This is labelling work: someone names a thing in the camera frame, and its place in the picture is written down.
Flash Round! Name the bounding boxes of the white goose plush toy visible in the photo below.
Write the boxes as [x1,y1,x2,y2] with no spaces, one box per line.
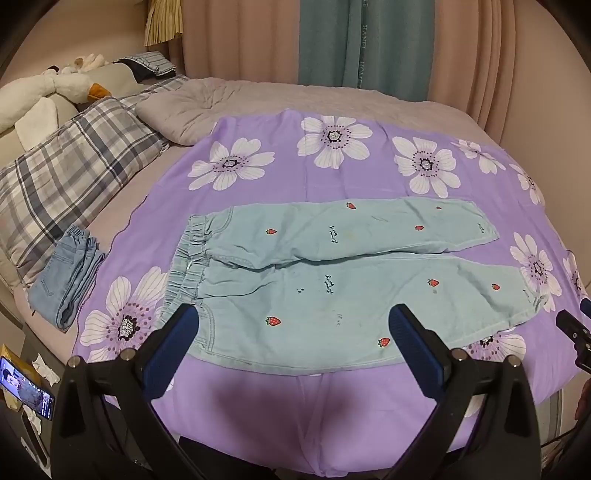
[0,69,112,134]

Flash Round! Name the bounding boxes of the grey pillow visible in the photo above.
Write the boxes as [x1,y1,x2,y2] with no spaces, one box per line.
[135,78,245,146]

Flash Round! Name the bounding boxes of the small beige plush toy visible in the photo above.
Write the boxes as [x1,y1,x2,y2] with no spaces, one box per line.
[45,54,110,75]

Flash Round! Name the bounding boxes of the pink curtain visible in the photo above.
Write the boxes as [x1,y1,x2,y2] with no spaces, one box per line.
[168,0,525,139]

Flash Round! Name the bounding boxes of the light blue strawberry print pants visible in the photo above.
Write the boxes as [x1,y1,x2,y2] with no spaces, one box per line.
[172,198,550,376]

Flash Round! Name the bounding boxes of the folded plaid cloth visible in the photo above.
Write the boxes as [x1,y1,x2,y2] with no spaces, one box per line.
[113,52,178,81]

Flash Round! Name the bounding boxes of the folded blue jeans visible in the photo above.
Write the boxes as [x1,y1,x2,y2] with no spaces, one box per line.
[28,224,108,330]

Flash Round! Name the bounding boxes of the teal curtain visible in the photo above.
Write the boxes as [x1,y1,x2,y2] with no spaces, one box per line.
[299,0,432,100]

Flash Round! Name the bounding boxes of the plaid pillow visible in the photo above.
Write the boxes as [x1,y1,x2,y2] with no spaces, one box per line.
[0,98,171,287]

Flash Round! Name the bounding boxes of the black cable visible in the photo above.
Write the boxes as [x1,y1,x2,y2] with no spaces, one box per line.
[540,427,591,450]

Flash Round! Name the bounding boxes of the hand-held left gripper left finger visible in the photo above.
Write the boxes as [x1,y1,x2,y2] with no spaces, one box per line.
[50,303,218,480]

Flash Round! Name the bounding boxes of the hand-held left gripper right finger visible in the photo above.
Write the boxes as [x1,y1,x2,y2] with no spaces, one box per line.
[383,303,542,480]

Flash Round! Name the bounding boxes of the purple floral bed sheet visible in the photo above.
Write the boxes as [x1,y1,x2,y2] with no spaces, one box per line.
[74,108,591,478]

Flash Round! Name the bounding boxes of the beige pleated cloth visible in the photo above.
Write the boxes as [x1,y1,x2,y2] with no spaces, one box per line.
[144,0,185,47]

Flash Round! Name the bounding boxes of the smartphone with lit screen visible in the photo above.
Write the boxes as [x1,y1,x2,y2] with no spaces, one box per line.
[0,356,55,421]

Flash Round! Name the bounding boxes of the crumpled white tissue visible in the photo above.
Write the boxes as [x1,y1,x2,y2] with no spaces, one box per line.
[32,354,61,385]

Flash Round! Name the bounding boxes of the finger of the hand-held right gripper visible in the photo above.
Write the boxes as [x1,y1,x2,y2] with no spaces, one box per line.
[556,310,591,370]

